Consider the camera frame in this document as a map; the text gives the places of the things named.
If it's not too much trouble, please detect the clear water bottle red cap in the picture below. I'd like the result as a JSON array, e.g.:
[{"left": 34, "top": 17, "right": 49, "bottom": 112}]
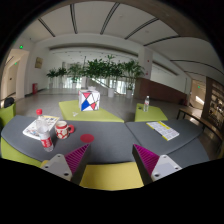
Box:
[{"left": 36, "top": 109, "right": 54, "bottom": 152}]

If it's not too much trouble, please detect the red and white mug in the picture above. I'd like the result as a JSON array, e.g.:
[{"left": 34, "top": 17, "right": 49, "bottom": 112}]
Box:
[{"left": 55, "top": 121, "right": 75, "bottom": 139}]

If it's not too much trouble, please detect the black backpack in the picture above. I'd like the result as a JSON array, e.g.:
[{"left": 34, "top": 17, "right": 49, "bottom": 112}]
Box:
[{"left": 4, "top": 97, "right": 15, "bottom": 108}]

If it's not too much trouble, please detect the white red blue cube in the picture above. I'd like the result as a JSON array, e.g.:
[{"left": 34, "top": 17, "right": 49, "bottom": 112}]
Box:
[{"left": 79, "top": 90, "right": 100, "bottom": 112}]

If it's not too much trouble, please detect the lime green centre table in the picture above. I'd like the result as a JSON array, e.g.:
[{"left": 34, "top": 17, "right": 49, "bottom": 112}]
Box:
[{"left": 59, "top": 100, "right": 123, "bottom": 123}]

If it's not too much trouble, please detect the wooden bench at right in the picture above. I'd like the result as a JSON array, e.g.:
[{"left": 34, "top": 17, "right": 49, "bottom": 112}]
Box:
[{"left": 176, "top": 108, "right": 224, "bottom": 141}]

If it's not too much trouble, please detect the red fire extinguisher box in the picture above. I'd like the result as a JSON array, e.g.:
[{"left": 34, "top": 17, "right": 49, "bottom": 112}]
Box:
[{"left": 32, "top": 83, "right": 38, "bottom": 94}]

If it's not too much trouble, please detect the framed wall plaque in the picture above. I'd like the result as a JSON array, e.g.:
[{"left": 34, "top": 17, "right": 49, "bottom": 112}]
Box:
[{"left": 35, "top": 57, "right": 43, "bottom": 69}]

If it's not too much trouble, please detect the yellow and white booklet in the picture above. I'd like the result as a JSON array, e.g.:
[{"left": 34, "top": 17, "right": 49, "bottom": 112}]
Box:
[{"left": 147, "top": 121, "right": 179, "bottom": 141}]

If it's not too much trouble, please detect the newspaper on grey seat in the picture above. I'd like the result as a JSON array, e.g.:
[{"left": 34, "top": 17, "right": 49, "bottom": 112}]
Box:
[{"left": 22, "top": 114, "right": 60, "bottom": 141}]

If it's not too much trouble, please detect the round red coaster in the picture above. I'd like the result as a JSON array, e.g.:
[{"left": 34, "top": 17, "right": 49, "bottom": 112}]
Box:
[{"left": 80, "top": 134, "right": 94, "bottom": 143}]

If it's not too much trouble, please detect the lime green right table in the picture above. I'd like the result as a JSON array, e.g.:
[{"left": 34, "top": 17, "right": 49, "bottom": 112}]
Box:
[{"left": 134, "top": 103, "right": 167, "bottom": 122}]

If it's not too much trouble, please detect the lime green table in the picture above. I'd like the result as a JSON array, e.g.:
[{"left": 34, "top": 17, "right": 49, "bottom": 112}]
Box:
[
  {"left": 134, "top": 103, "right": 167, "bottom": 122},
  {"left": 59, "top": 100, "right": 123, "bottom": 123}
]

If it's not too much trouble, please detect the grey curved bench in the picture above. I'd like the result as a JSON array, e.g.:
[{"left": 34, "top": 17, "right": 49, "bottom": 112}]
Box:
[
  {"left": 1, "top": 115, "right": 139, "bottom": 166},
  {"left": 126, "top": 119, "right": 209, "bottom": 161}
]

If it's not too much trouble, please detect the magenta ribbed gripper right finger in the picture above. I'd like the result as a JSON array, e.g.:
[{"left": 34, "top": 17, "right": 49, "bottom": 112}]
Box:
[{"left": 132, "top": 144, "right": 181, "bottom": 182}]

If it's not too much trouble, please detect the grey curved bench left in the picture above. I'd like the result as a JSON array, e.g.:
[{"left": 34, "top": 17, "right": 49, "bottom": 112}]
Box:
[{"left": 1, "top": 115, "right": 139, "bottom": 166}]

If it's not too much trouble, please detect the lime green left chair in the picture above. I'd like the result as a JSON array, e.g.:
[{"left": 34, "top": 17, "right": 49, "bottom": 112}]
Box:
[{"left": 0, "top": 104, "right": 16, "bottom": 128}]

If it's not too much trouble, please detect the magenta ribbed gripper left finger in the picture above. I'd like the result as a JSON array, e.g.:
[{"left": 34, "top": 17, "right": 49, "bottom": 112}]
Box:
[{"left": 42, "top": 144, "right": 90, "bottom": 182}]

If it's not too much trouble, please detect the distant clear water bottle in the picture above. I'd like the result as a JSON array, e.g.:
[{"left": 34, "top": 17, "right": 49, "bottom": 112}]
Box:
[{"left": 143, "top": 96, "right": 150, "bottom": 112}]

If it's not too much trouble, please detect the row of potted plants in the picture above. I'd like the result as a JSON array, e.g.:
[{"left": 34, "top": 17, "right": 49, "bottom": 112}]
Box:
[{"left": 47, "top": 55, "right": 144, "bottom": 94}]

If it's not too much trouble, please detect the grey curved bench right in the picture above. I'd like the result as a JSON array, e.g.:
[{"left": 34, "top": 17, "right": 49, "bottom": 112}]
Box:
[{"left": 126, "top": 119, "right": 209, "bottom": 161}]

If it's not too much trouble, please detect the lime green near seat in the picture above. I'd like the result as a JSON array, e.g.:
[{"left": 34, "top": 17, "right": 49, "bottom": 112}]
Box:
[{"left": 80, "top": 162, "right": 144, "bottom": 191}]

